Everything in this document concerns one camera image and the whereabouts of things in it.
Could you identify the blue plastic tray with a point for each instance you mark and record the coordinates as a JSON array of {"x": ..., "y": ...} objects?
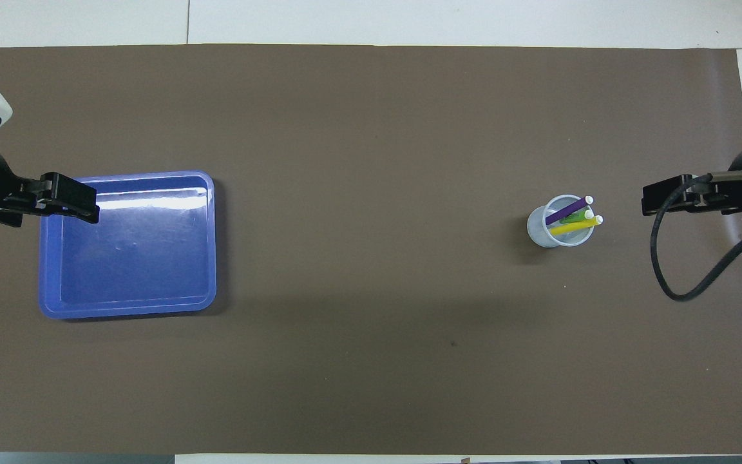
[{"x": 133, "y": 258}]

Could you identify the yellow marker pen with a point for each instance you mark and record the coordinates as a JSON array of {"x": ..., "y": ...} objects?
[{"x": 577, "y": 226}]

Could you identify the brown table mat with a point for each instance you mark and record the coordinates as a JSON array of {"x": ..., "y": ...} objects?
[{"x": 371, "y": 335}]

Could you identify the green marker pen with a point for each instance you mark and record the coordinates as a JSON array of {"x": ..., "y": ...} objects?
[{"x": 580, "y": 218}]

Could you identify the translucent plastic cup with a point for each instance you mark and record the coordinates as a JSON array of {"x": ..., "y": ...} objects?
[{"x": 536, "y": 229}]

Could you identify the purple marker pen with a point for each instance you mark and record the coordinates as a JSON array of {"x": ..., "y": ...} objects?
[{"x": 567, "y": 211}]

